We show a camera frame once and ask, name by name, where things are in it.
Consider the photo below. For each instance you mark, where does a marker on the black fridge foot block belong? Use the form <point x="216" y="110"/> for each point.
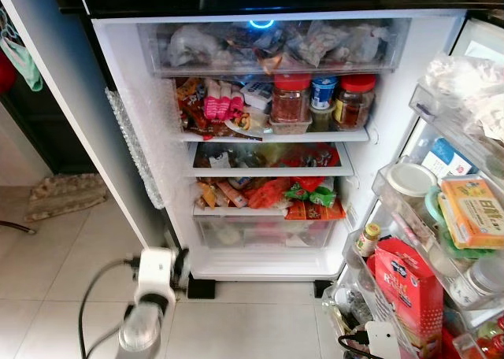
<point x="322" y="288"/>
<point x="201" y="288"/>

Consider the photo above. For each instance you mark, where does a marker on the glass fridge shelf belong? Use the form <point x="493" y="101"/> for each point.
<point x="268" y="171"/>
<point x="315" y="135"/>

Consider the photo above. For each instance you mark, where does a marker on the open fridge black front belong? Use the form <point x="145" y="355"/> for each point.
<point x="157" y="138"/>

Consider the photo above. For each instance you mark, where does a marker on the clear plastic fridge drawer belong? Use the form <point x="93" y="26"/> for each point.
<point x="236" y="48"/>

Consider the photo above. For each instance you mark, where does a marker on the white fridge door with racks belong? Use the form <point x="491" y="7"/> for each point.
<point x="409" y="150"/>

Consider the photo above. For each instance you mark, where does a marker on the clear crisper drawer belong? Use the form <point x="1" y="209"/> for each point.
<point x="260" y="233"/>

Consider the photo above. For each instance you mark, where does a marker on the red plastic bag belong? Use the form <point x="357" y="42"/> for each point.
<point x="268" y="194"/>

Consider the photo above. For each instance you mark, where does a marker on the beige patterned floor mat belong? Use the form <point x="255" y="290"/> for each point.
<point x="67" y="198"/>

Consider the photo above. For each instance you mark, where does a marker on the orange flat box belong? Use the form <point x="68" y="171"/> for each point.
<point x="315" y="212"/>

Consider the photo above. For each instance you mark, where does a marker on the green snack packet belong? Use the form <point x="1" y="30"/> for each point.
<point x="315" y="194"/>

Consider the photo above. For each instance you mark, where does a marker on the pink packet bundle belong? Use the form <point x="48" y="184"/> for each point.
<point x="222" y="103"/>

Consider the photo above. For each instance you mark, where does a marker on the grey lid jar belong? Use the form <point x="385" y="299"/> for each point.
<point x="482" y="279"/>

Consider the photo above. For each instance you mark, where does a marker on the small gold cap bottle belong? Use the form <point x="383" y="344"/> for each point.
<point x="367" y="241"/>

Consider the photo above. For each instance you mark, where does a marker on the yellow orange carton box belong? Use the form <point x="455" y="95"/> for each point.
<point x="472" y="213"/>

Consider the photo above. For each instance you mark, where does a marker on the dark cabinet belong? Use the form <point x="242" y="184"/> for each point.
<point x="43" y="135"/>

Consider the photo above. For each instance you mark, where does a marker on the red lid glass jar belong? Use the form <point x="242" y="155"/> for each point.
<point x="356" y="103"/>
<point x="290" y="99"/>

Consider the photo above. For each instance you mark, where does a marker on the blue lid white cup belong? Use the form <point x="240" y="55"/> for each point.
<point x="324" y="91"/>

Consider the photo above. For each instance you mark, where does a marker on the red drink carton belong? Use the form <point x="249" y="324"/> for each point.
<point x="409" y="296"/>

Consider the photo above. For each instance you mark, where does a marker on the blue white box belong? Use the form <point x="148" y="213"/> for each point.
<point x="445" y="158"/>

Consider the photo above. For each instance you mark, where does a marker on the white lid glass jar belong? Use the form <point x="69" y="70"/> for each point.
<point x="409" y="182"/>

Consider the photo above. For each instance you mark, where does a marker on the green hanging cloth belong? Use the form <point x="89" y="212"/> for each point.
<point x="24" y="56"/>

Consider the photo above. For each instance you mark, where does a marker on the white crumpled plastic bag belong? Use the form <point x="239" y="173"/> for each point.
<point x="465" y="83"/>

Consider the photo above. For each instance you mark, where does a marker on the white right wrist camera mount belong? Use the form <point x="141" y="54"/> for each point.
<point x="382" y="342"/>

